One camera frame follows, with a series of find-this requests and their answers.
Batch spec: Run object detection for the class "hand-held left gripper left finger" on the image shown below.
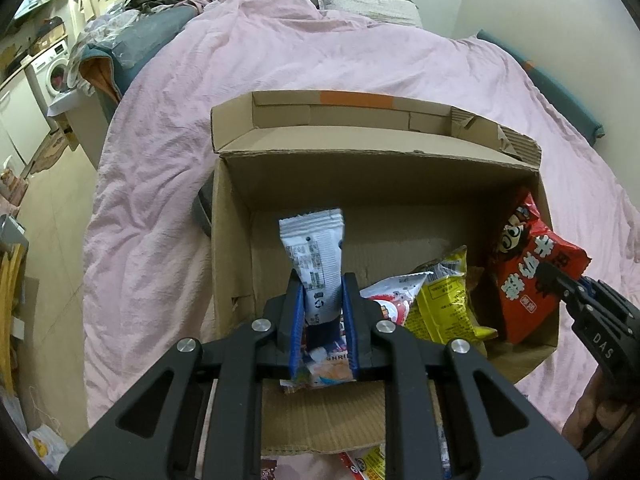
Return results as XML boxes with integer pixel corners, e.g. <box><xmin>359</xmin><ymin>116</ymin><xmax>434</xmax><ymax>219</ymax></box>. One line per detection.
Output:
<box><xmin>57</xmin><ymin>270</ymin><xmax>306</xmax><ymax>480</ymax></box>

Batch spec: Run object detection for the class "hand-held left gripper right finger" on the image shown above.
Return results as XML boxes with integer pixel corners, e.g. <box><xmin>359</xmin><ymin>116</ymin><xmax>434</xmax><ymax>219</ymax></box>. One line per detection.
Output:
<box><xmin>341</xmin><ymin>272</ymin><xmax>591</xmax><ymax>480</ymax></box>

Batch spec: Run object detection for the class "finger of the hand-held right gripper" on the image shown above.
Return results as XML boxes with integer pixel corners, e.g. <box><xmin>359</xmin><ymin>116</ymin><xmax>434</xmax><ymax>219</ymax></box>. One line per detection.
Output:
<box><xmin>536</xmin><ymin>259</ymin><xmax>589</xmax><ymax>319</ymax></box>
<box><xmin>581</xmin><ymin>278</ymin><xmax>640</xmax><ymax>322</ymax></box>

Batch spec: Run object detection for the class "red snack bag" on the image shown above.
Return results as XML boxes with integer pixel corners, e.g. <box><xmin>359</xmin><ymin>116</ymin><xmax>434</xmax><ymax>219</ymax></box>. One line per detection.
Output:
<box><xmin>487</xmin><ymin>187</ymin><xmax>592</xmax><ymax>345</ymax></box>

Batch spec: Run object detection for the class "white bag red round label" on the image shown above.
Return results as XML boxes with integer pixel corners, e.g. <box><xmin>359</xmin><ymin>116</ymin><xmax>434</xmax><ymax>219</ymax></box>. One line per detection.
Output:
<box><xmin>360</xmin><ymin>271</ymin><xmax>436</xmax><ymax>333</ymax></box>

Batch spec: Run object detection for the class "white slim snack packet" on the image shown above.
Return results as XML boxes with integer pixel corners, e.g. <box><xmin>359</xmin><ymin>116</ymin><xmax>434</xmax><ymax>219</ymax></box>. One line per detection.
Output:
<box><xmin>277</xmin><ymin>208</ymin><xmax>346</xmax><ymax>351</ymax></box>

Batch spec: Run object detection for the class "yellow snack packet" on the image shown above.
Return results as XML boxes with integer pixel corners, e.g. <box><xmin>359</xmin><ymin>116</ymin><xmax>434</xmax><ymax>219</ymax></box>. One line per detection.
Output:
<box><xmin>404</xmin><ymin>245</ymin><xmax>498</xmax><ymax>345</ymax></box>

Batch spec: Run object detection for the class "brown cardboard box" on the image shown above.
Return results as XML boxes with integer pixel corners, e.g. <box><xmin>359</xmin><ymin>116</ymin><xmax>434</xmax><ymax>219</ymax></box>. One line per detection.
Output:
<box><xmin>210</xmin><ymin>90</ymin><xmax>561</xmax><ymax>456</ymax></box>

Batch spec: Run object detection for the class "person's right hand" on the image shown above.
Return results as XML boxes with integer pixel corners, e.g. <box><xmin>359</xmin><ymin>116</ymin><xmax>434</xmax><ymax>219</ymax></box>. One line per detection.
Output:
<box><xmin>561</xmin><ymin>367</ymin><xmax>620</xmax><ymax>451</ymax></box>

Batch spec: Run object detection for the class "dark grey cloth item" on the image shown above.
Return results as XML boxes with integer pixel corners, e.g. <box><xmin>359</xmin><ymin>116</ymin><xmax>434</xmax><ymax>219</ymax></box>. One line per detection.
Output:
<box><xmin>194</xmin><ymin>180</ymin><xmax>216</xmax><ymax>238</ymax></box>

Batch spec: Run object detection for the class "teal bolster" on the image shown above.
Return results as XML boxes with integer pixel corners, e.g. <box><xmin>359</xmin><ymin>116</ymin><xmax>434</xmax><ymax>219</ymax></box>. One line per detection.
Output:
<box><xmin>475</xmin><ymin>29</ymin><xmax>606</xmax><ymax>146</ymax></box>

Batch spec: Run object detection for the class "white plastic bag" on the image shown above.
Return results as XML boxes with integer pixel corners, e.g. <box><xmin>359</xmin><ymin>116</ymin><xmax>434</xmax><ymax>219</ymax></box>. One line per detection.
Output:
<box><xmin>25</xmin><ymin>425</ymin><xmax>71</xmax><ymax>476</ymax></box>

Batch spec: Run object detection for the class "wooden rack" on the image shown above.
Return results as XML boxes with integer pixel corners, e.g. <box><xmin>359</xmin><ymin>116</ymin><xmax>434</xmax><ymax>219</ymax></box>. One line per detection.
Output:
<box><xmin>0</xmin><ymin>242</ymin><xmax>31</xmax><ymax>396</ymax></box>

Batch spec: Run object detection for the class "white storage chest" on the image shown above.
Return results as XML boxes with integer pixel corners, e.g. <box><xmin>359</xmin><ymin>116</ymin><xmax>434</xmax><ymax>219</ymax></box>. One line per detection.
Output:
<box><xmin>47</xmin><ymin>87</ymin><xmax>121</xmax><ymax>171</ymax></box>

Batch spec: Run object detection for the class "brown floor rug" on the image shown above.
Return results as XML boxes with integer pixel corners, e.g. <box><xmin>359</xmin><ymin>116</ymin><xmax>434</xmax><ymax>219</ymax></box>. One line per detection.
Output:
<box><xmin>27</xmin><ymin>132</ymin><xmax>68</xmax><ymax>176</ymax></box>

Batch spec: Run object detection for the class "grey pillow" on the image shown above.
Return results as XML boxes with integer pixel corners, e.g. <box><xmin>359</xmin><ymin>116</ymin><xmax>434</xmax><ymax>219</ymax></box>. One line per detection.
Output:
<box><xmin>315</xmin><ymin>0</ymin><xmax>421</xmax><ymax>28</ymax></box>

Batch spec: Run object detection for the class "teal folded quilt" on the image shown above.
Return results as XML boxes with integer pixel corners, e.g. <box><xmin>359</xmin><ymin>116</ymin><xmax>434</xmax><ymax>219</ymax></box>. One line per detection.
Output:
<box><xmin>80</xmin><ymin>5</ymin><xmax>201</xmax><ymax>101</ymax></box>

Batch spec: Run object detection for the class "white kitchen cabinet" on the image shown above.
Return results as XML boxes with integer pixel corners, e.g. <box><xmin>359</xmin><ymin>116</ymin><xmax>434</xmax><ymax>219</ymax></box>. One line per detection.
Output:
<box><xmin>0</xmin><ymin>67</ymin><xmax>53</xmax><ymax>166</ymax></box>

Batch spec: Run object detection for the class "white washing machine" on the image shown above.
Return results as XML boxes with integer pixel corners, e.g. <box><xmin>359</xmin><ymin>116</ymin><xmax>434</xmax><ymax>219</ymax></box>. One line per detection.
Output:
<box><xmin>25</xmin><ymin>40</ymin><xmax>71</xmax><ymax>108</ymax></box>

